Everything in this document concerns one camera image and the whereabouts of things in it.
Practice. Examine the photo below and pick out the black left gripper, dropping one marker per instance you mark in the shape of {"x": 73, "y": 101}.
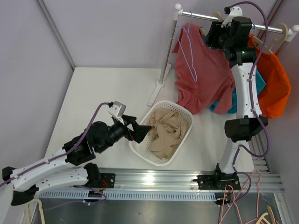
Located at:
{"x": 139, "y": 131}

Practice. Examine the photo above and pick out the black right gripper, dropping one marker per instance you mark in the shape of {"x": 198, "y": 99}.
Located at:
{"x": 215, "y": 30}

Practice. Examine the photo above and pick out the beige plastic hanger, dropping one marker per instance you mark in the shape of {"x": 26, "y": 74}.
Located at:
{"x": 216, "y": 16}

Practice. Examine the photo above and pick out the beige t shirt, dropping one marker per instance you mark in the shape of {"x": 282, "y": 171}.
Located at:
{"x": 168, "y": 131}

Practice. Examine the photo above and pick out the teal t shirt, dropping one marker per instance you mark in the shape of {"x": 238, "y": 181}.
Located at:
{"x": 260, "y": 84}

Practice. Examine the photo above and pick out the pink t shirt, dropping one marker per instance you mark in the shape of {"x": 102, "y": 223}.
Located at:
{"x": 215, "y": 79}

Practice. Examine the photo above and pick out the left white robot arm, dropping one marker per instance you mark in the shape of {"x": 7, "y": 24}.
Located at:
{"x": 71, "y": 165}

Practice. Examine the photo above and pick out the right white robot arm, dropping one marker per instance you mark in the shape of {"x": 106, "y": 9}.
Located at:
{"x": 249, "y": 119}

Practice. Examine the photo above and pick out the beige hanger under orange shirt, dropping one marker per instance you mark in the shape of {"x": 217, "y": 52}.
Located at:
{"x": 266, "y": 46}

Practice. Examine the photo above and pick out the orange t shirt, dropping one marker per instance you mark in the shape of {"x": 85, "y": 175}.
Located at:
{"x": 274, "y": 96}

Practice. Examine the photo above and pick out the beige hanger bottom left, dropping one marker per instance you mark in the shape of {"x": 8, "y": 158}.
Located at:
{"x": 30, "y": 209}

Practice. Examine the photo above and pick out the beige hanger bottom right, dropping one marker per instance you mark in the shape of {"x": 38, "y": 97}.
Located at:
{"x": 266, "y": 218}

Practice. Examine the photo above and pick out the white perforated plastic basket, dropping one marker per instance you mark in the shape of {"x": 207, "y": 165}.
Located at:
{"x": 142, "y": 149}

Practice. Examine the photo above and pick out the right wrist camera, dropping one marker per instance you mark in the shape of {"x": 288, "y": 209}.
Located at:
{"x": 232, "y": 12}

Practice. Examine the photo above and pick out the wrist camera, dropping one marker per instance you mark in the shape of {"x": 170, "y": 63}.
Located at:
{"x": 116, "y": 110}
{"x": 232, "y": 12}

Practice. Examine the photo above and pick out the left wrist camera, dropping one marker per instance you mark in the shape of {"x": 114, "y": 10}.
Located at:
{"x": 116, "y": 110}

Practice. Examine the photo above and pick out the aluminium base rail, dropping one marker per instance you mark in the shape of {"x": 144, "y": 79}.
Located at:
{"x": 181, "y": 181}

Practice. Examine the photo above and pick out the white slotted cable duct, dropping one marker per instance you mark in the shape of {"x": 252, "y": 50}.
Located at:
{"x": 132, "y": 195}

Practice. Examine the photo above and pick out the pink wire hangers on floor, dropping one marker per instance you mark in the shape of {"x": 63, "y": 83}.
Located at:
{"x": 236, "y": 199}

